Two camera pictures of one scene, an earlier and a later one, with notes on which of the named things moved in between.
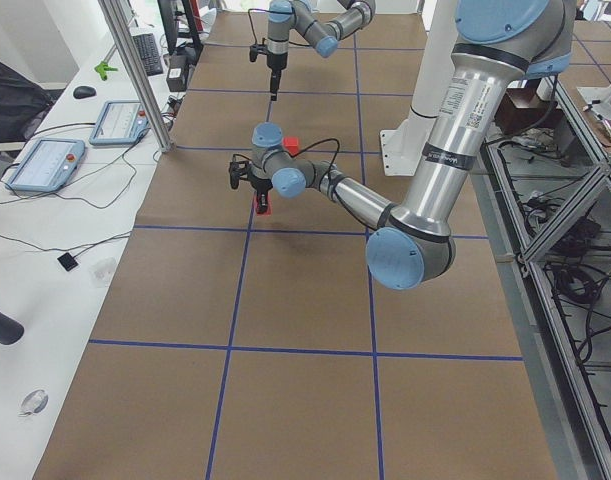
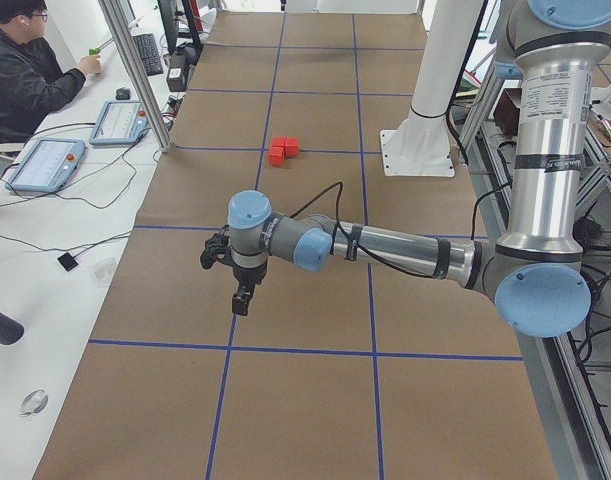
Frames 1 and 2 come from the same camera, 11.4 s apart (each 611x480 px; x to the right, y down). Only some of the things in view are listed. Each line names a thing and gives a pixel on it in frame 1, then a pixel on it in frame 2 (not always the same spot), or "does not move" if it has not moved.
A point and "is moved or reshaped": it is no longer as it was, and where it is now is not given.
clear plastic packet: [101, 270] does not move
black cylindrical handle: [2, 328] does not move
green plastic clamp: [102, 68] -> [94, 51]
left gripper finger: [259, 204] -> [241, 298]
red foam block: [269, 207] is moved or reshaped
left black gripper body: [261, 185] -> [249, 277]
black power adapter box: [177, 74] does not move
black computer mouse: [83, 92] -> [123, 94]
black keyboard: [148, 50] does not move
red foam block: [292, 145] does not move
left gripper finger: [266, 203] -> [250, 293]
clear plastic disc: [35, 403] does not move
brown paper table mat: [235, 346] does not move
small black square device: [68, 262] does not move
